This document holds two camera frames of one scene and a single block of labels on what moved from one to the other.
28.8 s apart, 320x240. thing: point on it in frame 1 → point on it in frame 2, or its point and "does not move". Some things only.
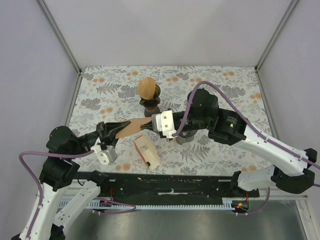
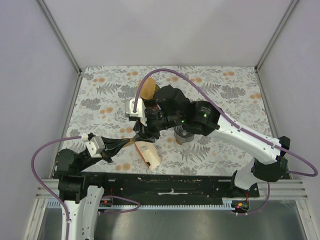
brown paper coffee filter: [146, 88] does not move
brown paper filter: [134, 126] → [132, 141]
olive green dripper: [154, 102] does not move
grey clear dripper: [188, 132] does not move
